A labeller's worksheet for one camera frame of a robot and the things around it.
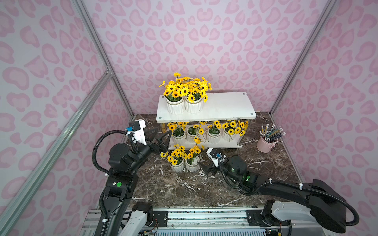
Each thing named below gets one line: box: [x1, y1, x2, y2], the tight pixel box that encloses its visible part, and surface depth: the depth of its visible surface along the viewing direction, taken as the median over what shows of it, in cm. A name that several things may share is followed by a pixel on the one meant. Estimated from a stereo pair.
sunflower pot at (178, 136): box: [170, 127, 188, 146], surface depth 92 cm
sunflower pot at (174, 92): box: [158, 72, 188, 116], surface depth 69 cm
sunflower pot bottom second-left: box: [186, 126, 200, 144], surface depth 92 cm
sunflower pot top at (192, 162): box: [185, 136, 206, 173], surface depth 87 cm
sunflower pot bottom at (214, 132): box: [207, 120, 222, 144], surface depth 92 cm
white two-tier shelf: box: [156, 91, 257, 150], surface depth 83 cm
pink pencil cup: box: [256, 123, 286, 153], surface depth 94 cm
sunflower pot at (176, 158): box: [159, 144, 188, 173], surface depth 85 cm
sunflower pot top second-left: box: [184, 77, 213, 115], surface depth 68 cm
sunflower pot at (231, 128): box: [221, 119, 249, 142], surface depth 88 cm
